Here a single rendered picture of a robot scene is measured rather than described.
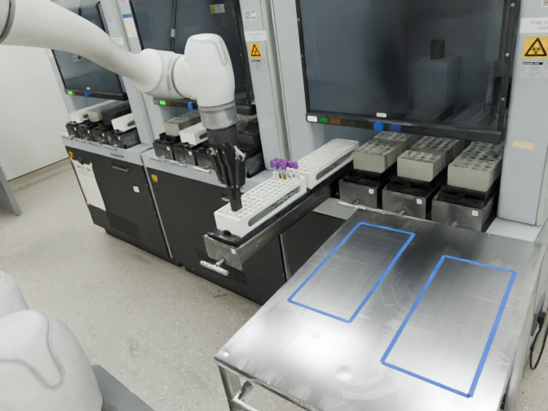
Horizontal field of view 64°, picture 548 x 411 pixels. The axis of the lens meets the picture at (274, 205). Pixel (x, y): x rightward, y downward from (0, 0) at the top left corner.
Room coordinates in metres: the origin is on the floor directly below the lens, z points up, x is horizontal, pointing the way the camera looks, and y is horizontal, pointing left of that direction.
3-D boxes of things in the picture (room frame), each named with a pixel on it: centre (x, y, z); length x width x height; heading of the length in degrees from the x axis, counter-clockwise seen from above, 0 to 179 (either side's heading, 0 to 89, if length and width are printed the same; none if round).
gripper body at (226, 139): (1.07, 0.10, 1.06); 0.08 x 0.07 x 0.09; 46
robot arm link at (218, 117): (1.07, 0.10, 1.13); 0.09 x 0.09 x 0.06
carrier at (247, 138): (1.68, 0.07, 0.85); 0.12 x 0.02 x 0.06; 46
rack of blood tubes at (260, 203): (1.15, 0.03, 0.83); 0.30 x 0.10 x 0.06; 136
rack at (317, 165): (1.37, -0.19, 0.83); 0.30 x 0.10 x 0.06; 136
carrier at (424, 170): (1.19, -0.43, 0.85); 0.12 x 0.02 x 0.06; 45
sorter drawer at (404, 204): (1.36, -0.60, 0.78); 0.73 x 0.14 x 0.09; 136
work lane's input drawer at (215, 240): (1.24, -0.06, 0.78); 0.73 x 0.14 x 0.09; 136
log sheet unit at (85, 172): (2.54, 1.11, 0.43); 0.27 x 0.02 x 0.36; 46
